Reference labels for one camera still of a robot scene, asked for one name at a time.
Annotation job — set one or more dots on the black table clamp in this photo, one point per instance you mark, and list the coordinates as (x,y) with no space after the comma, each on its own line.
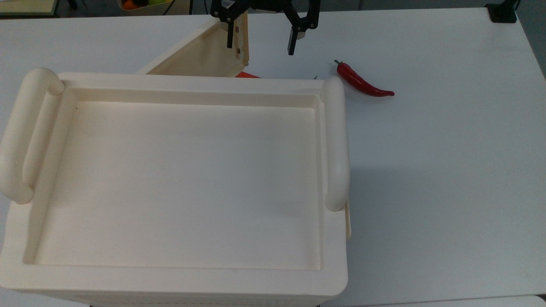
(502,13)

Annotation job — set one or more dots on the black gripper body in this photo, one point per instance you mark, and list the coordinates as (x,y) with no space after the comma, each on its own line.
(271,4)

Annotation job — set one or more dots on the cream plastic cabinet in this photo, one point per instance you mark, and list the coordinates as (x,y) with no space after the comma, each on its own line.
(192,183)

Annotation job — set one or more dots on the red chili pepper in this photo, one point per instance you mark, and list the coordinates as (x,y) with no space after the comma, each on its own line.
(358,82)
(248,75)

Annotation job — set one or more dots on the cream pulled-out drawer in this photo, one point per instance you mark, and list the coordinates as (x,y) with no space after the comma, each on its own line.
(204,55)

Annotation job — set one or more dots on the fruit basket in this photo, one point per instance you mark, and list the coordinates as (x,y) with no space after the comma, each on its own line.
(140,5)

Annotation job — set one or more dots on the orange fruit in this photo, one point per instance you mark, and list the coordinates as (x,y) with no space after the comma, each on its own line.
(129,5)

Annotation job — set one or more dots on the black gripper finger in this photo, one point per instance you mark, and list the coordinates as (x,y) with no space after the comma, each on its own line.
(230,25)
(298,25)

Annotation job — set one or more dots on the wooden side table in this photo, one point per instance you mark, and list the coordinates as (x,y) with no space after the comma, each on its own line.
(26,6)

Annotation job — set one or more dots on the green fruit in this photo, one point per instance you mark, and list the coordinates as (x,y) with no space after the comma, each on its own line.
(157,1)

